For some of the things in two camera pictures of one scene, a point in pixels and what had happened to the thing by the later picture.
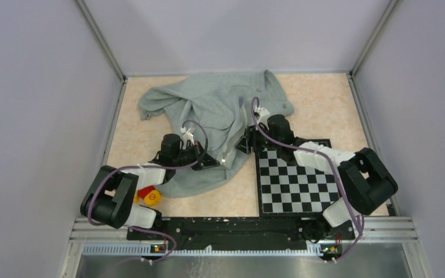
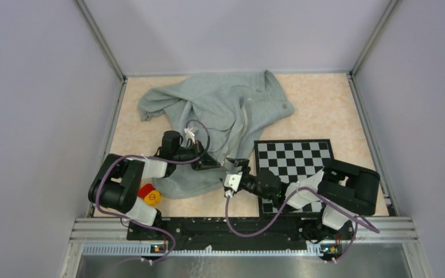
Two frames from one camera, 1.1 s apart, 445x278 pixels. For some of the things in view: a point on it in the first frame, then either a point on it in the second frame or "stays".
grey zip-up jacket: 218,109 stays
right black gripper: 249,141 → 241,162
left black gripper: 204,160 stays
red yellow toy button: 152,197 stays
